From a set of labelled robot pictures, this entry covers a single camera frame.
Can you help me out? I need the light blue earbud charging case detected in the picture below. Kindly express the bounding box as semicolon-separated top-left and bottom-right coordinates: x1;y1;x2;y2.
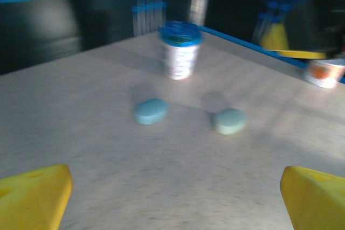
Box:
134;98;170;126

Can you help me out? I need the blue-edged table side rail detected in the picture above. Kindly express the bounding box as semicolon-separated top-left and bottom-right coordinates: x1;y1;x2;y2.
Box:
199;25;345;84

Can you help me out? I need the white cup with blue lid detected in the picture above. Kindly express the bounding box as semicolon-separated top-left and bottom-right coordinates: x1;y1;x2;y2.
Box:
159;20;203;80

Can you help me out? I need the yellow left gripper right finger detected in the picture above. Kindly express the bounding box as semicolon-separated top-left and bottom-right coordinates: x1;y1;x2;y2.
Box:
280;165;345;230

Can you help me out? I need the pale green earbud charging case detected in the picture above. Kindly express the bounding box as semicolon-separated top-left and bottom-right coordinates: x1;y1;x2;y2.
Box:
212;107;249;136

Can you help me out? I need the orange drink can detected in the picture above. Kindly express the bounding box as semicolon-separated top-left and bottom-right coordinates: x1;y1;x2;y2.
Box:
304;57;345;89

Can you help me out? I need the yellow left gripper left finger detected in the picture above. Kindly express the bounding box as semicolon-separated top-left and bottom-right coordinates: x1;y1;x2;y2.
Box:
0;164;74;230

